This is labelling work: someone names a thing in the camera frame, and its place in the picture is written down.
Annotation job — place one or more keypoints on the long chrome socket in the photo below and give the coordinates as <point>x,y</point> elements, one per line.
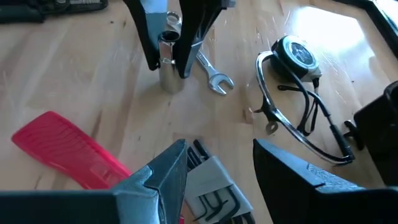
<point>171,74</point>

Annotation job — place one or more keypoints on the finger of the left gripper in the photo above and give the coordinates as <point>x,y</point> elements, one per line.
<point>199,18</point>
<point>146,25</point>

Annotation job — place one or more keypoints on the black grey tape measure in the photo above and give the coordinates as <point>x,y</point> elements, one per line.
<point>295,57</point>

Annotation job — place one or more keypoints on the black metal pegboard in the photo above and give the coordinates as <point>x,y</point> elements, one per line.
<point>379,133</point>

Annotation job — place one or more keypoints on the grey hex key set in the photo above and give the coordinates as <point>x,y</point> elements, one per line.
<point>214,186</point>

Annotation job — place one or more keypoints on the chrome combination wrench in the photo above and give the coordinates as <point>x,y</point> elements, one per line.
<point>214,74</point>

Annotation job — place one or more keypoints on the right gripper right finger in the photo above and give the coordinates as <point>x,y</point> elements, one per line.
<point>295,193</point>

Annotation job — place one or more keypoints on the clear black safety glasses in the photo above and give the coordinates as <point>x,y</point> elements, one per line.
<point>270,112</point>

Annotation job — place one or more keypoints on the red utility knife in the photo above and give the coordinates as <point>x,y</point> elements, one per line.
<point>68,149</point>

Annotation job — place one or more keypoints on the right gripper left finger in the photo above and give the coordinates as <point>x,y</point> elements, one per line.
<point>155,186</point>

